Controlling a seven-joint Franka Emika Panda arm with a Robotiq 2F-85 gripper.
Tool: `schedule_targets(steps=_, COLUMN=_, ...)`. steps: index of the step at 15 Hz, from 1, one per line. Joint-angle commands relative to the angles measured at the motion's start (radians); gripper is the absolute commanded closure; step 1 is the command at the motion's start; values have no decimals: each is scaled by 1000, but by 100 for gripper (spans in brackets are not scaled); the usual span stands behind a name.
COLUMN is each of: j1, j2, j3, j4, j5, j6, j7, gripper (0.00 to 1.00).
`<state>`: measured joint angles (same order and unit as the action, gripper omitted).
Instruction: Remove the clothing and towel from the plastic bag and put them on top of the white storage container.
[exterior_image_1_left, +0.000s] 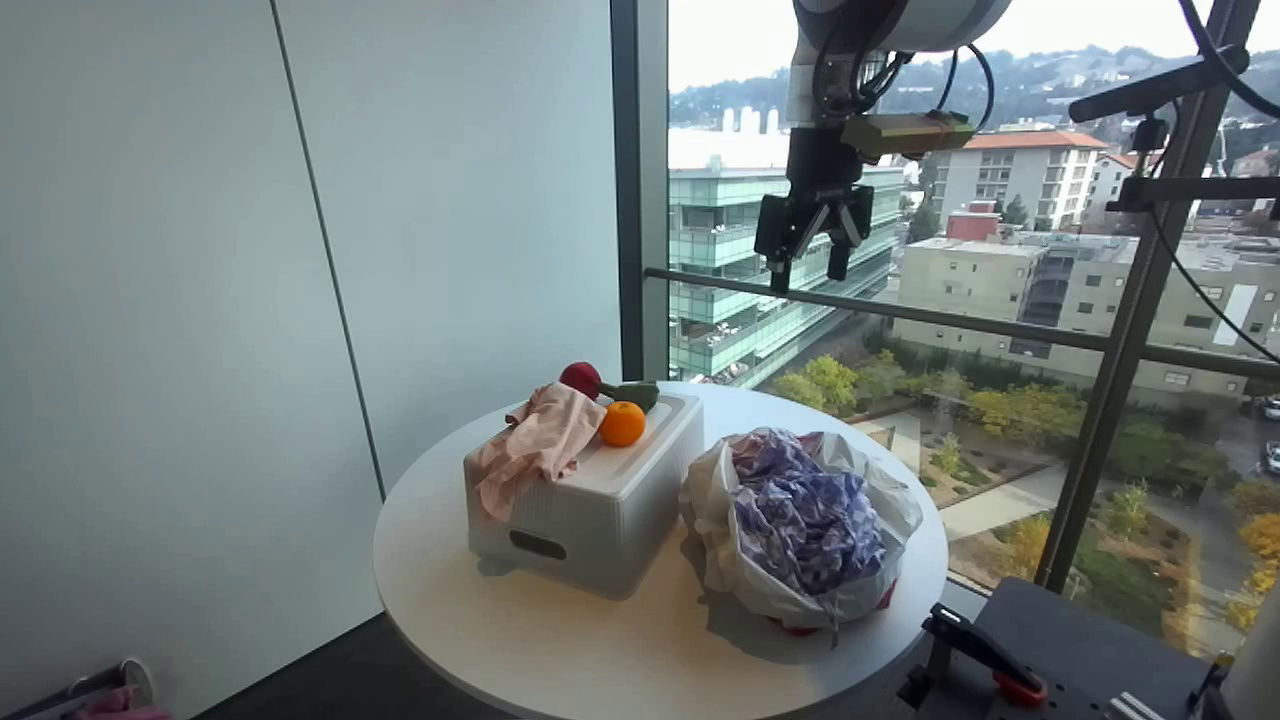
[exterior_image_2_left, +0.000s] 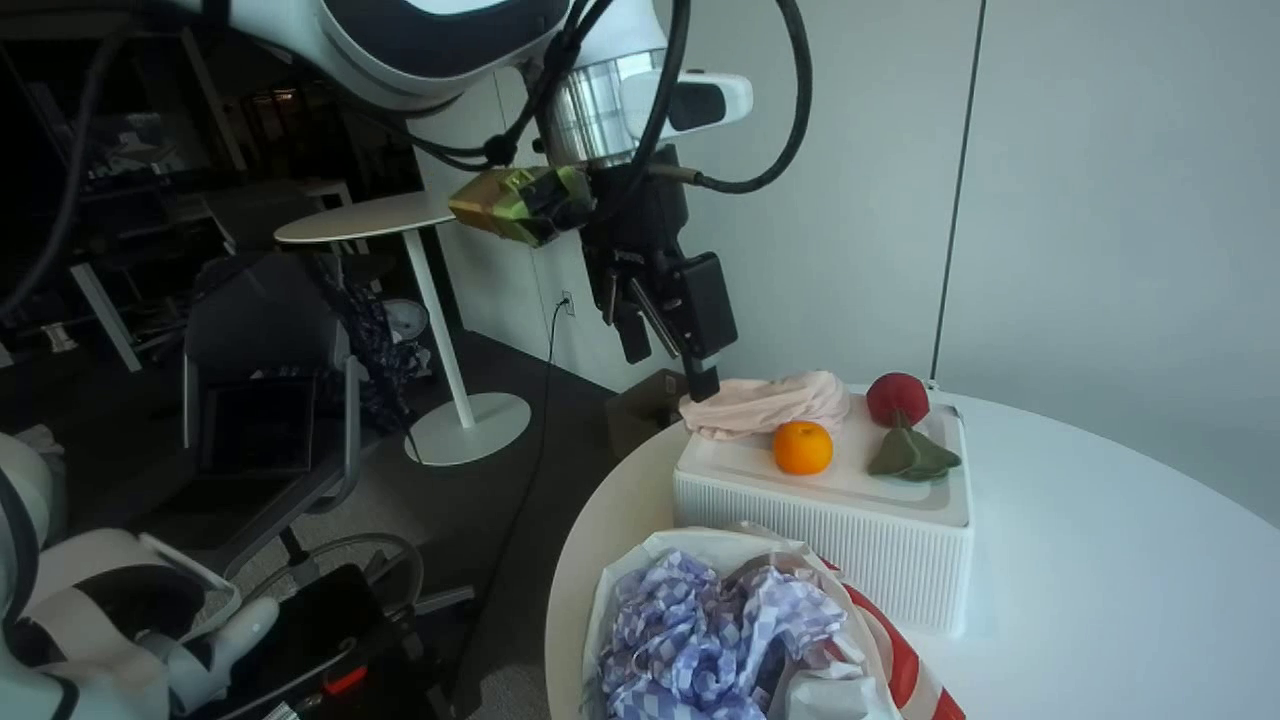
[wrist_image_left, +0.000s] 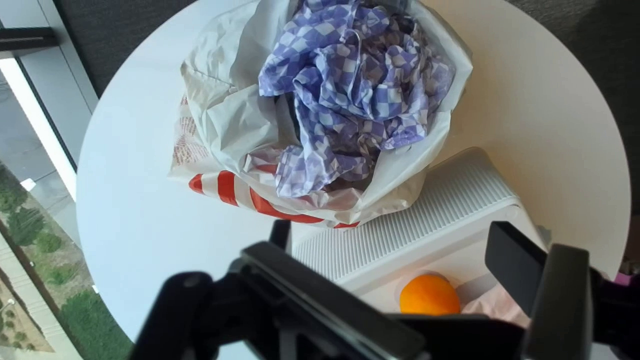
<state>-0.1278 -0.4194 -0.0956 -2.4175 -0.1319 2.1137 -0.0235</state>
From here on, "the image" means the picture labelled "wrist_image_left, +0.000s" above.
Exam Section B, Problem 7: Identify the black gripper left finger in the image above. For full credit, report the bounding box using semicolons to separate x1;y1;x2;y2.
129;218;431;360

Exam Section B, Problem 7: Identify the white red-striped plastic bag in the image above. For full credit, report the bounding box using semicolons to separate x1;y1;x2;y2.
168;0;476;232

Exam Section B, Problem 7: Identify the orange ball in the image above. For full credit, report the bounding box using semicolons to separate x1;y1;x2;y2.
399;271;465;317

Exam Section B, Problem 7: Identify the grey window frame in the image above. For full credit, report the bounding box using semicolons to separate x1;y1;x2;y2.
0;0;101;203

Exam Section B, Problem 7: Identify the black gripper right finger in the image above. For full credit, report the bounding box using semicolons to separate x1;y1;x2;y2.
485;218;640;360

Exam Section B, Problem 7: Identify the purple checkered cloth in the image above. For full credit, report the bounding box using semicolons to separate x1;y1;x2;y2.
258;0;458;201

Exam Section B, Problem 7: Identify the white plastic box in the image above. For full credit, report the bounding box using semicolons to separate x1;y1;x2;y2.
291;146;556;317

